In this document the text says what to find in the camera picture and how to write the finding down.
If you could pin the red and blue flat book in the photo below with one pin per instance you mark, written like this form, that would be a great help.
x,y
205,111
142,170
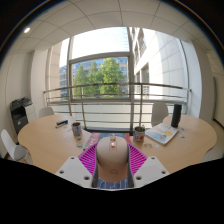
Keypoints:
x,y
92,138

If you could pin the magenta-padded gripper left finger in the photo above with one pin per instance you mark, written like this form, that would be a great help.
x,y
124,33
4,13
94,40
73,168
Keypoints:
x,y
71,168

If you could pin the white chair with wooden legs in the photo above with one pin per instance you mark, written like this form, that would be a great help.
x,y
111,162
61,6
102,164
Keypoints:
x,y
11,146

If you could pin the printed tin cup with pens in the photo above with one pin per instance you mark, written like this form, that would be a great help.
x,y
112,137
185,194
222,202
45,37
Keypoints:
x,y
139,135

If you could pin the small dark blue stapler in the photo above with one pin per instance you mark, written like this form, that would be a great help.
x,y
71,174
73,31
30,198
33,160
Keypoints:
x,y
61,123

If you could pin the white plastic chair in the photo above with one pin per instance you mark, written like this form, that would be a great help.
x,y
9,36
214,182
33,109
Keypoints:
x,y
45,111
159,112

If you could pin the metal balcony railing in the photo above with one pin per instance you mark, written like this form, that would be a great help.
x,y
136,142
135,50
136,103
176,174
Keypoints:
x,y
110,84

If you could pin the black office printer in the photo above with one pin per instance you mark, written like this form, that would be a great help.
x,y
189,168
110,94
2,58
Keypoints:
x,y
19,115

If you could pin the open white magazine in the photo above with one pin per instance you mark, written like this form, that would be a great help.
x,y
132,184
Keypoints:
x,y
162,133

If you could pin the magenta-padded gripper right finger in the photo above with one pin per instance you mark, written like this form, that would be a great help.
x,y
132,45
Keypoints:
x,y
151,168

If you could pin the pale pink computer mouse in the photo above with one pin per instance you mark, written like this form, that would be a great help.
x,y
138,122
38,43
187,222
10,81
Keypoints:
x,y
112,158

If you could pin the round ceiling light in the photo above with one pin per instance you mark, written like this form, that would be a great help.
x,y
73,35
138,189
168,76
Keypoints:
x,y
27,30

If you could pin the black cylinder speaker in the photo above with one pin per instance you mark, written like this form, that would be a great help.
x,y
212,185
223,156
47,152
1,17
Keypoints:
x,y
176,116

